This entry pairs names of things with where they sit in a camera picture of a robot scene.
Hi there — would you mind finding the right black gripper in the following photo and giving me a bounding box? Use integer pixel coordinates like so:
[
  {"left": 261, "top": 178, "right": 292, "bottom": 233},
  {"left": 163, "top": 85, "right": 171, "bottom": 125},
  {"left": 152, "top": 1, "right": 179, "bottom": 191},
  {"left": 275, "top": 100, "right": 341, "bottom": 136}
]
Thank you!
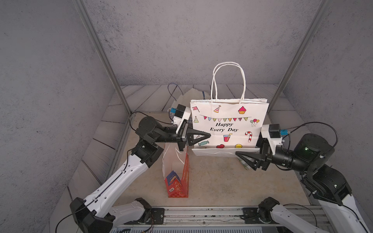
[{"left": 236, "top": 132, "right": 311, "bottom": 176}]

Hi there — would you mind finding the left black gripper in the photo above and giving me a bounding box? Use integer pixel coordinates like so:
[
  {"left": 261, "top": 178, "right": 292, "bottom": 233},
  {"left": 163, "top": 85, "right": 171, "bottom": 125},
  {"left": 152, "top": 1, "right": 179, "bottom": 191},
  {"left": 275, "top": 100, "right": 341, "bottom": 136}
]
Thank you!
[{"left": 152, "top": 122, "right": 207, "bottom": 155}]

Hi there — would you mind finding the white happy every day bag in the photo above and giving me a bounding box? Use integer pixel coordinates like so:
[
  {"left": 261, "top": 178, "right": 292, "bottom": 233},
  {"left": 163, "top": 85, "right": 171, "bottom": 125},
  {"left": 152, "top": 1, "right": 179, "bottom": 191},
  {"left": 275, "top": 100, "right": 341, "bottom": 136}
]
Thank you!
[{"left": 190, "top": 62, "right": 269, "bottom": 157}]

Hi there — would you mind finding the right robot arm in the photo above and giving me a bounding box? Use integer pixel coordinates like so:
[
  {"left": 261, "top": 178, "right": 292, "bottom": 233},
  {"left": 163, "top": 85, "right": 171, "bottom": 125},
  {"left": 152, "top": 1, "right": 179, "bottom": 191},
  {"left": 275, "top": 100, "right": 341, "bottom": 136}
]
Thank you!
[{"left": 235, "top": 133, "right": 369, "bottom": 233}]

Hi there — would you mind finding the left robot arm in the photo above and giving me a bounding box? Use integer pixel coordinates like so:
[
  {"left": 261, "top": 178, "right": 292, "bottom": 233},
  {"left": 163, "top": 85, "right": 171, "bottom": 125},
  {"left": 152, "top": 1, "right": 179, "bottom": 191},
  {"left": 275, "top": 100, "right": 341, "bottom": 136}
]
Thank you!
[{"left": 70, "top": 116, "right": 211, "bottom": 233}]

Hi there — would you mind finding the red and white paper bag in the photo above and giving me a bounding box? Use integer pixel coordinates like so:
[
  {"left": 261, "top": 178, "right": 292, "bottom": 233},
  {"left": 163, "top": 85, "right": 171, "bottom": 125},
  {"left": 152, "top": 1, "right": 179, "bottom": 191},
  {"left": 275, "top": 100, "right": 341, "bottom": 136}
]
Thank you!
[{"left": 162, "top": 143, "right": 189, "bottom": 198}]

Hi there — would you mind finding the blue checkered paper bag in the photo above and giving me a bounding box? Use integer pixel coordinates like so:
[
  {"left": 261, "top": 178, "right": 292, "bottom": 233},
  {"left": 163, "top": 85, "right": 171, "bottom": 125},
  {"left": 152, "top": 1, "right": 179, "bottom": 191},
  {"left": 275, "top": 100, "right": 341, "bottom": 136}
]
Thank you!
[{"left": 167, "top": 84, "right": 211, "bottom": 117}]

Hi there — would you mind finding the green checkered cloth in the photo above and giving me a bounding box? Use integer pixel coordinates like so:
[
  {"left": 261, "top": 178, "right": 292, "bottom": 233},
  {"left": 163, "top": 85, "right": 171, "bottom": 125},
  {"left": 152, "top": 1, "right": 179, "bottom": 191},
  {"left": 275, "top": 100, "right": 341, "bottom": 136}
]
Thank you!
[{"left": 239, "top": 158, "right": 250, "bottom": 170}]

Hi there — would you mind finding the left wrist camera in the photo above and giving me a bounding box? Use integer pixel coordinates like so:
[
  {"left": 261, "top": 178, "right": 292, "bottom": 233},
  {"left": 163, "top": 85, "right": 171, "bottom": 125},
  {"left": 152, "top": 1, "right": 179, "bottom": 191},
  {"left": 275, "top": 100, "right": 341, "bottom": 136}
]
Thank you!
[{"left": 170, "top": 104, "right": 191, "bottom": 133}]

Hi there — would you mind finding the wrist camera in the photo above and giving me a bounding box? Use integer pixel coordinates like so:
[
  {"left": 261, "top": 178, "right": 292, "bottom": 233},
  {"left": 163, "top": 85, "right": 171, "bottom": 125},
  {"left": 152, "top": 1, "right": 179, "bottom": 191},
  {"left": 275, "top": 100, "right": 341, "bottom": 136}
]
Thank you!
[
  {"left": 170, "top": 104, "right": 191, "bottom": 133},
  {"left": 261, "top": 124, "right": 289, "bottom": 155}
]

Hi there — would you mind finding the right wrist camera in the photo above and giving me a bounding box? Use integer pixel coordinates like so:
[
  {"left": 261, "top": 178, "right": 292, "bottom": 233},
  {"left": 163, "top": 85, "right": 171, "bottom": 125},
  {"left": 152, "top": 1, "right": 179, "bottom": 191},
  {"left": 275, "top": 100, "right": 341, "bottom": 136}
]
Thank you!
[{"left": 261, "top": 124, "right": 289, "bottom": 155}]

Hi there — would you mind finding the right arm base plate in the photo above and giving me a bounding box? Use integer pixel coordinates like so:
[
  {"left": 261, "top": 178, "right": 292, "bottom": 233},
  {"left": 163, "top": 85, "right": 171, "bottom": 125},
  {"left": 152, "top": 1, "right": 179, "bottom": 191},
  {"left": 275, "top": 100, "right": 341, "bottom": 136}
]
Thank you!
[{"left": 240, "top": 207, "right": 260, "bottom": 224}]

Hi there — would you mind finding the right metal frame post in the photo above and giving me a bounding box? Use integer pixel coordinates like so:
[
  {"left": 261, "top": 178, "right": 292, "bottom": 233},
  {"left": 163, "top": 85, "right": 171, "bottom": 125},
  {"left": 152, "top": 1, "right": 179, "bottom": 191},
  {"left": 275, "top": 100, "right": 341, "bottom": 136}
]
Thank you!
[{"left": 267, "top": 0, "right": 332, "bottom": 114}]

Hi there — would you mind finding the metal frame post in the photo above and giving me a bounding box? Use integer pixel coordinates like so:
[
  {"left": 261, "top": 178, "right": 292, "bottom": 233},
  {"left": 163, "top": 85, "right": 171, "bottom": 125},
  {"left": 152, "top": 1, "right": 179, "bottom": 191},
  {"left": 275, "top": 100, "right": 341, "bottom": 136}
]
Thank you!
[
  {"left": 267, "top": 0, "right": 332, "bottom": 114},
  {"left": 72, "top": 0, "right": 132, "bottom": 115}
]

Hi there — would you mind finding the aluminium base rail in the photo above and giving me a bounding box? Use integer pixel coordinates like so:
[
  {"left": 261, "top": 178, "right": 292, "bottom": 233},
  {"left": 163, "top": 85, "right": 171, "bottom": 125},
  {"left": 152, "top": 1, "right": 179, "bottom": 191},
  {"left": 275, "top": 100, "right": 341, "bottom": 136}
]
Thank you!
[{"left": 76, "top": 205, "right": 336, "bottom": 233}]

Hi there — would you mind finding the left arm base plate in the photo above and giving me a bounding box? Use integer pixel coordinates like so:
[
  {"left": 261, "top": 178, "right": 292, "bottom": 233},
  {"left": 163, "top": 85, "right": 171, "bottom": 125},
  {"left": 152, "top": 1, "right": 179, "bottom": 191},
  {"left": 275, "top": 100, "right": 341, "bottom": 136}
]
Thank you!
[{"left": 145, "top": 208, "right": 165, "bottom": 225}]

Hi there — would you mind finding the left metal frame post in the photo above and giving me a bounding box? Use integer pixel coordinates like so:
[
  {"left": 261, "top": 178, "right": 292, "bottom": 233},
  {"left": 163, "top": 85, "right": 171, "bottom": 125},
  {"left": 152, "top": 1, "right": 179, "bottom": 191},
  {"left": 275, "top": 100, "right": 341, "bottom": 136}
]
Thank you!
[{"left": 72, "top": 0, "right": 132, "bottom": 115}]

